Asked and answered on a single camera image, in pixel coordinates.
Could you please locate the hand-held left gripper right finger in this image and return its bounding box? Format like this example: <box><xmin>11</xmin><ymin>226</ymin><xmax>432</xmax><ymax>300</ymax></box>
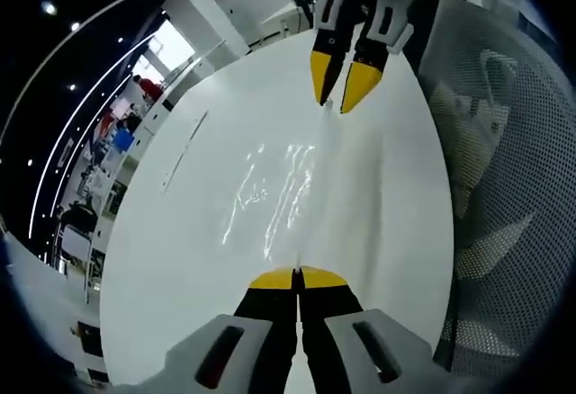
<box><xmin>296</xmin><ymin>265</ymin><xmax>437</xmax><ymax>394</ymax></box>

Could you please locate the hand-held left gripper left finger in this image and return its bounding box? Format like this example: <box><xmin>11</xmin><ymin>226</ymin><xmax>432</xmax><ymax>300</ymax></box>
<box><xmin>162</xmin><ymin>265</ymin><xmax>301</xmax><ymax>394</ymax></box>

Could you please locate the clear food packaging bag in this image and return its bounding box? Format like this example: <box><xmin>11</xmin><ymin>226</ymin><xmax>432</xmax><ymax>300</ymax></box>
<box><xmin>219</xmin><ymin>141</ymin><xmax>289</xmax><ymax>251</ymax></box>
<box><xmin>265</xmin><ymin>99</ymin><xmax>361</xmax><ymax>276</ymax></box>

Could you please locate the blue box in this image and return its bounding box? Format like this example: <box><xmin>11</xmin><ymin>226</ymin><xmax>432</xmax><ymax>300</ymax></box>
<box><xmin>112</xmin><ymin>129</ymin><xmax>137</xmax><ymax>153</ymax></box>

